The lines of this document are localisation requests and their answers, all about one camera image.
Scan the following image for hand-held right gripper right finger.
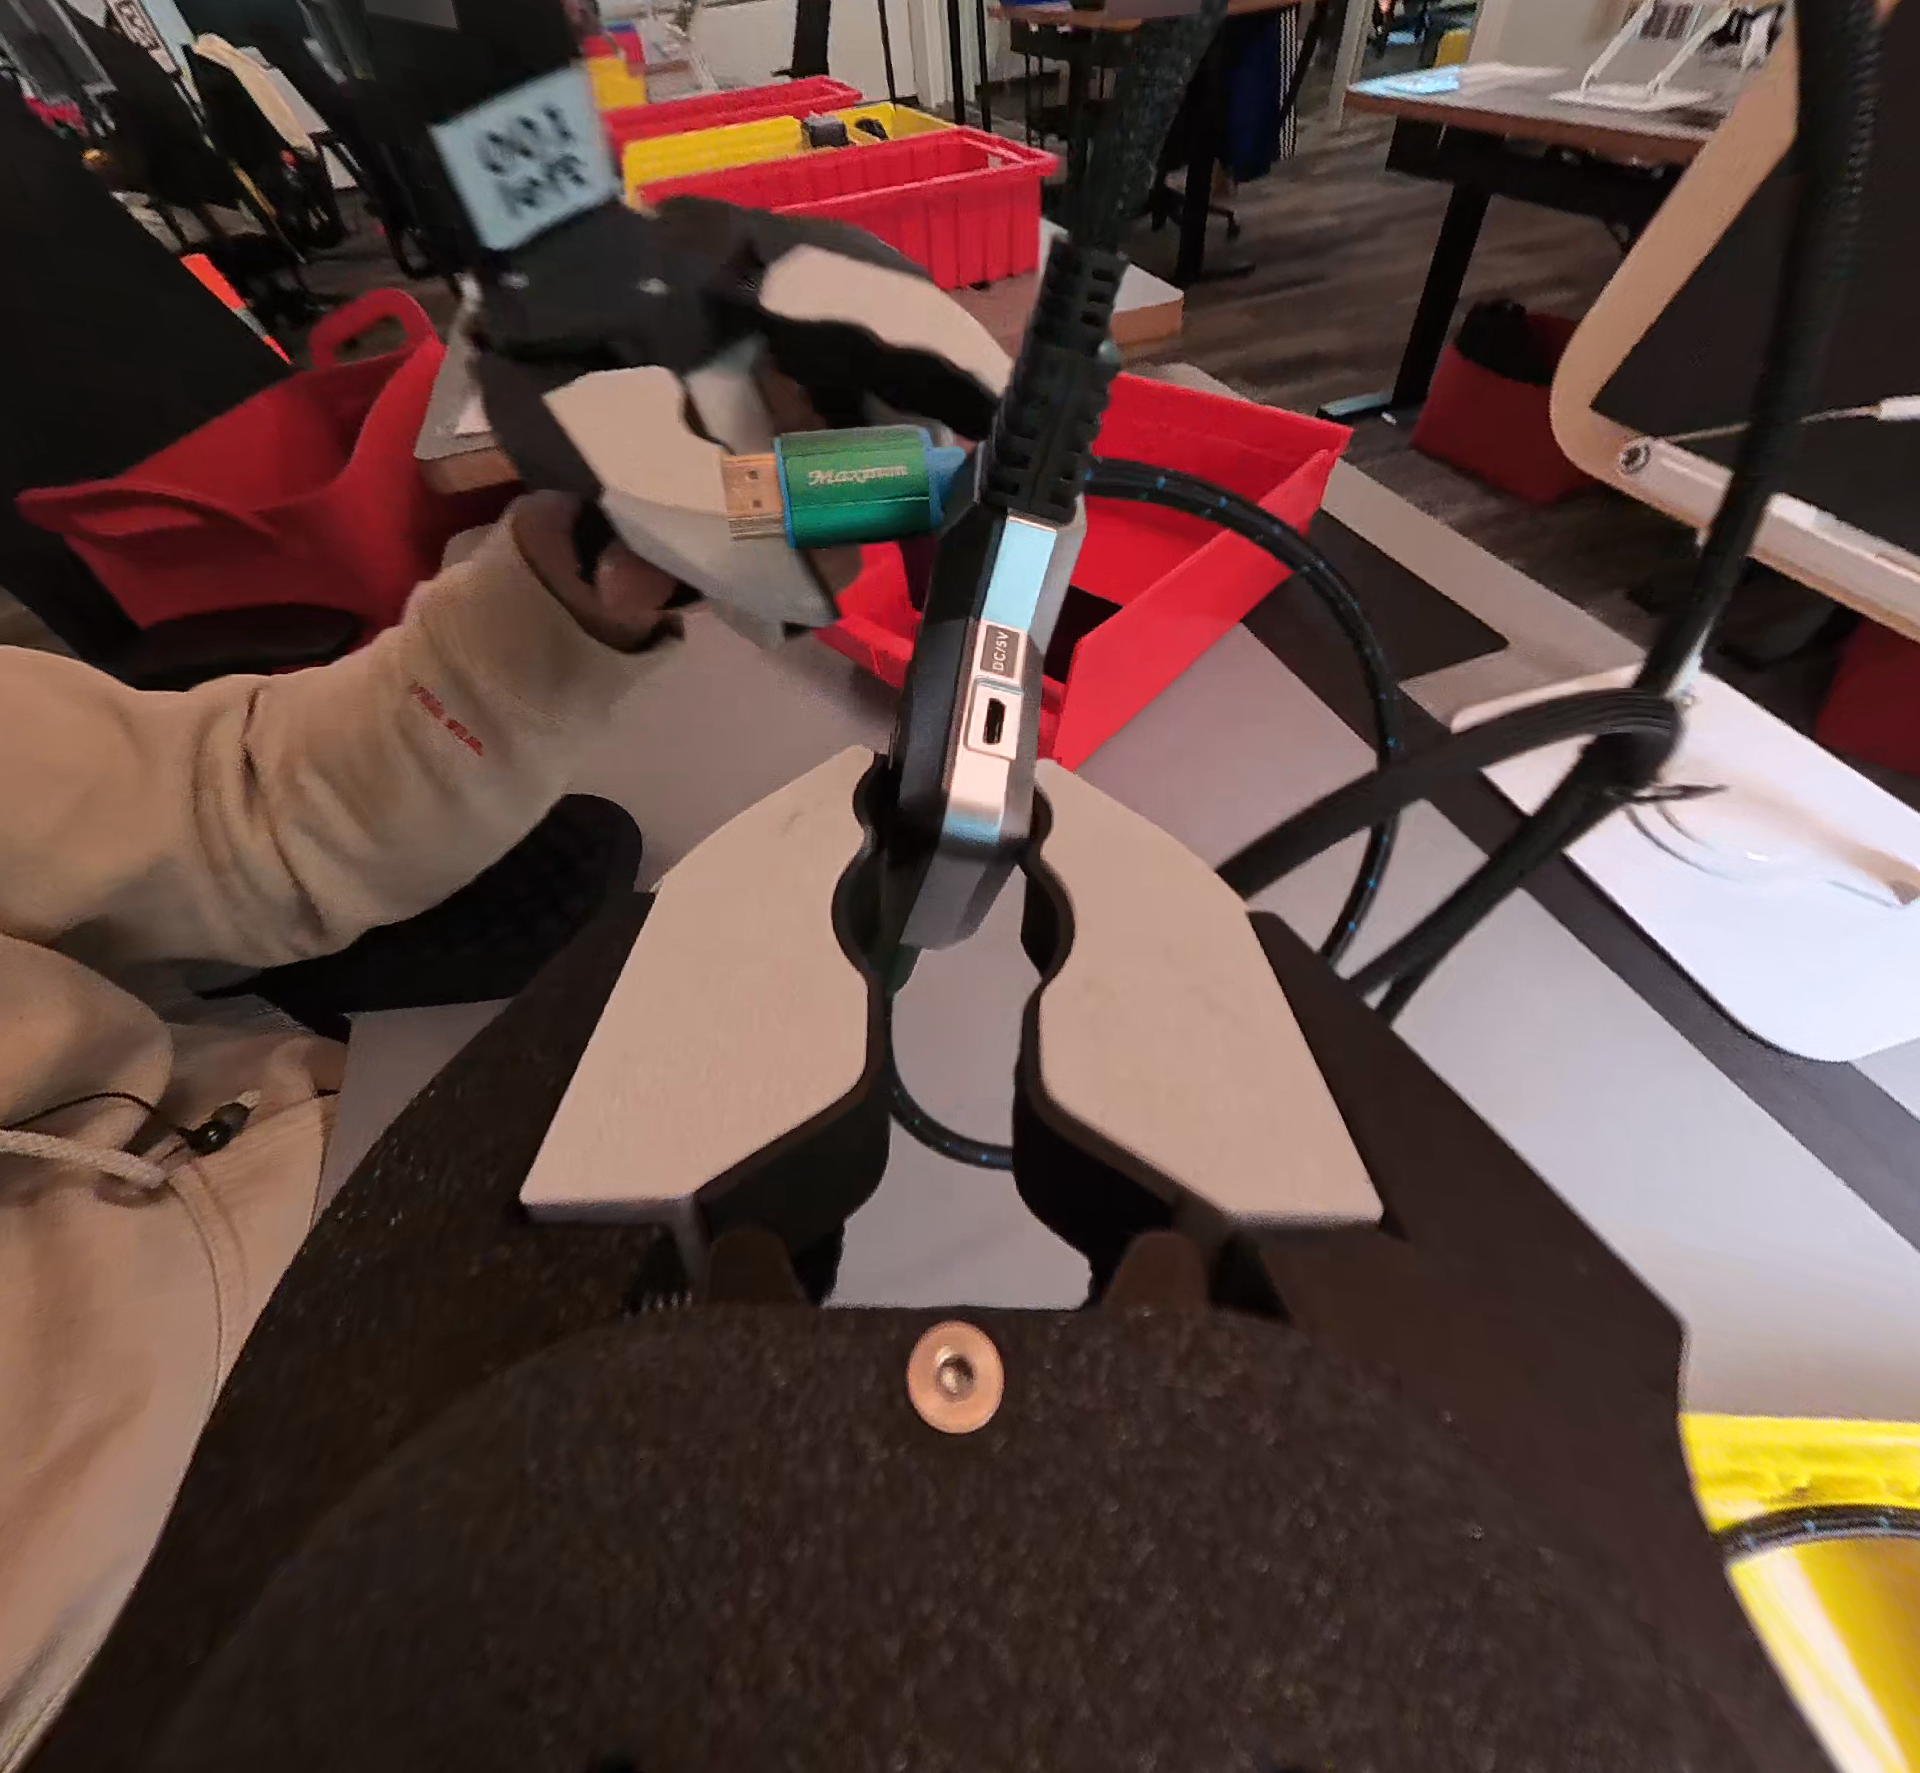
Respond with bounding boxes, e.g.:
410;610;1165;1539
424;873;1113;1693
1012;761;1386;1232

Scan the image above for red fabric floor bin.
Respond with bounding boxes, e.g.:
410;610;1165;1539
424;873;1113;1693
1410;300;1591;507

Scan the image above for person's beige hoodie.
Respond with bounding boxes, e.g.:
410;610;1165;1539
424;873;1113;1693
0;932;354;1773

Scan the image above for yellow plastic bin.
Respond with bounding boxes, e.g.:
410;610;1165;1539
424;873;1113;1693
1680;1413;1920;1773

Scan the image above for white probe with thin wire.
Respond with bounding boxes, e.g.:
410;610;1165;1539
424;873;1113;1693
1664;396;1920;446

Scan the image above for black chair armrest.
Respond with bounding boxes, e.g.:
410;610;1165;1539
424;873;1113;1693
194;795;648;1041

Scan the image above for wooden desk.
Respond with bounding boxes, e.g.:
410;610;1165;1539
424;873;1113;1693
1342;62;1727;424

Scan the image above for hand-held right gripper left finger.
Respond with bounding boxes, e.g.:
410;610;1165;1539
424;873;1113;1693
519;748;887;1227

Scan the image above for red plastic bin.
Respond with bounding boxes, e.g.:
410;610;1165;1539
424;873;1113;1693
636;127;1059;293
815;371;1352;771

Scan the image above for red flexible tub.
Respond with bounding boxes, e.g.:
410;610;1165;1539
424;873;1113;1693
14;288;504;634

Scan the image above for black earphone wire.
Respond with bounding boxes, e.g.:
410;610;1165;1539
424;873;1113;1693
0;1091;253;1157

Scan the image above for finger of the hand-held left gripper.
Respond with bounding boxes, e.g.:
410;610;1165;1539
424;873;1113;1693
542;354;841;646
681;247;1013;440

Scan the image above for person's left hand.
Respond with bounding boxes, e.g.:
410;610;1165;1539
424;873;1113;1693
509;490;708;653

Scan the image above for white laptop stand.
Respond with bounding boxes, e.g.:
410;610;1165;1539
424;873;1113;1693
1551;0;1787;111

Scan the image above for black board on white stand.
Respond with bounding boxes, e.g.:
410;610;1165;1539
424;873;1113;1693
1446;0;1920;1063

